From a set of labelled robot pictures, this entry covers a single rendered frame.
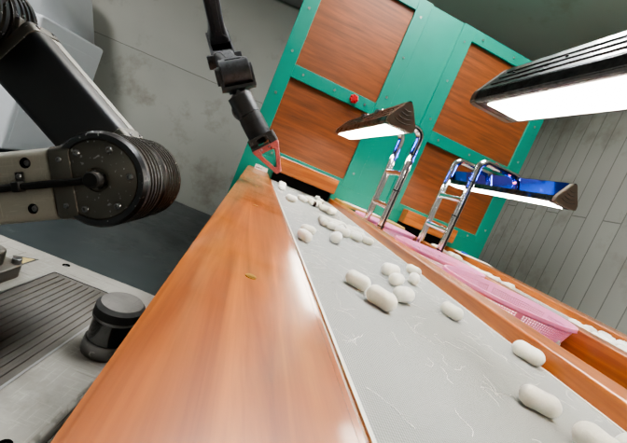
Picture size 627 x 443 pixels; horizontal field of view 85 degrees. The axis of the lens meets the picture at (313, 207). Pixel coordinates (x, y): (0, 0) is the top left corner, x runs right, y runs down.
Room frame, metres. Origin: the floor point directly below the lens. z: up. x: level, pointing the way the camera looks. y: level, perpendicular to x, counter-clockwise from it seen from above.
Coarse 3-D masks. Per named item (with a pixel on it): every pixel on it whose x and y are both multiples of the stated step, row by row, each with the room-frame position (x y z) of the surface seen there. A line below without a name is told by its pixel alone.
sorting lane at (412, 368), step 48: (288, 192) 1.33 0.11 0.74; (336, 288) 0.37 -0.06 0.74; (384, 288) 0.46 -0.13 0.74; (432, 288) 0.61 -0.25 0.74; (336, 336) 0.26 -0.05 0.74; (384, 336) 0.30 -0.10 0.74; (432, 336) 0.35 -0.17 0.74; (480, 336) 0.43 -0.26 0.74; (384, 384) 0.21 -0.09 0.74; (432, 384) 0.24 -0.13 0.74; (480, 384) 0.28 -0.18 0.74; (384, 432) 0.17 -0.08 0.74; (432, 432) 0.18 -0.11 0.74; (480, 432) 0.21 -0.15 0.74; (528, 432) 0.23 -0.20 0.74; (624, 432) 0.30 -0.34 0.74
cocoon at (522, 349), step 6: (516, 342) 0.41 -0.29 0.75; (522, 342) 0.41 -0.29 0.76; (516, 348) 0.40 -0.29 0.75; (522, 348) 0.40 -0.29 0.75; (528, 348) 0.40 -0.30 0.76; (534, 348) 0.40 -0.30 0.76; (516, 354) 0.41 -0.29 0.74; (522, 354) 0.40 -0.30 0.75; (528, 354) 0.39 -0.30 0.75; (534, 354) 0.39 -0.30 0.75; (540, 354) 0.39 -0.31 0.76; (528, 360) 0.39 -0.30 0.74; (534, 360) 0.39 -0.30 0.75; (540, 360) 0.39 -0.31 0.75
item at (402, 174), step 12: (420, 132) 1.15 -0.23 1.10; (396, 144) 1.31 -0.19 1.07; (420, 144) 1.16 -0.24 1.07; (396, 156) 1.30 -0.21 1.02; (408, 156) 1.16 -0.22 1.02; (408, 168) 1.15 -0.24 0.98; (384, 180) 1.30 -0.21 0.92; (396, 192) 1.15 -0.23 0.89; (372, 204) 1.30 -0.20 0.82; (384, 204) 1.18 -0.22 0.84; (384, 216) 1.15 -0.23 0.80
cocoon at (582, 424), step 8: (576, 424) 0.24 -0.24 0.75; (584, 424) 0.24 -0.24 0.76; (592, 424) 0.24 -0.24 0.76; (576, 432) 0.24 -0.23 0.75; (584, 432) 0.23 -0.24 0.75; (592, 432) 0.23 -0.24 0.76; (600, 432) 0.23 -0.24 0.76; (576, 440) 0.24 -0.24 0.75; (584, 440) 0.23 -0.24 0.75; (592, 440) 0.23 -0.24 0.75; (600, 440) 0.23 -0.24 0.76; (608, 440) 0.23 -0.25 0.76; (616, 440) 0.23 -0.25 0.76
